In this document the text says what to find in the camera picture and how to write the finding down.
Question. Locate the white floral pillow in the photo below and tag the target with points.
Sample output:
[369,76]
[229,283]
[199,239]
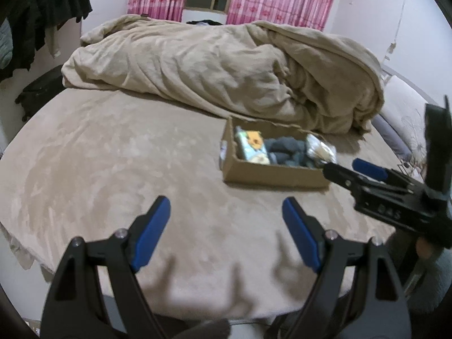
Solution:
[403,110]

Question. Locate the black suitcase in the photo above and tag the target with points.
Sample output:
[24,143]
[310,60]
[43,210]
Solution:
[40,92]

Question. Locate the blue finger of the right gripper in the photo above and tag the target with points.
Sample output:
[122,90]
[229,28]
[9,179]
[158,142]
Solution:
[358,184]
[386,175]

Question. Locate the green white tissue pack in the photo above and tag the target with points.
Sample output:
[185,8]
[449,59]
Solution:
[251,146]

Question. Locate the brown cardboard box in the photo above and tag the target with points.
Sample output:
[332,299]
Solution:
[236,169]

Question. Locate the silver foil snack bag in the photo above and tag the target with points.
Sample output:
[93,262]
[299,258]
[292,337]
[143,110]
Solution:
[319,151]

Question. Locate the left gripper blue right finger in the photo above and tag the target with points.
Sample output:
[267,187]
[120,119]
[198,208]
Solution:
[356,294]

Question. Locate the black clothes on rack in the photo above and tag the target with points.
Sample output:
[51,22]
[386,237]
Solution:
[28,25]

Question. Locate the beige rumpled duvet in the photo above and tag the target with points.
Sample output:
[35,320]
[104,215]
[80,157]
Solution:
[322,82]

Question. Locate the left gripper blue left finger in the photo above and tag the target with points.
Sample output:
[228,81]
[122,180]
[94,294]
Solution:
[74,306]

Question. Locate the grey sock pair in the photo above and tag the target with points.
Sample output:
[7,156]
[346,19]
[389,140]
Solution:
[288,151]

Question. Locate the beige bed sheet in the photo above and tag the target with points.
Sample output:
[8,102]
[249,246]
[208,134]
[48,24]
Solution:
[91,161]

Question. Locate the grey pillow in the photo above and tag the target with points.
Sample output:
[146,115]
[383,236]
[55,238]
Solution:
[392,139]

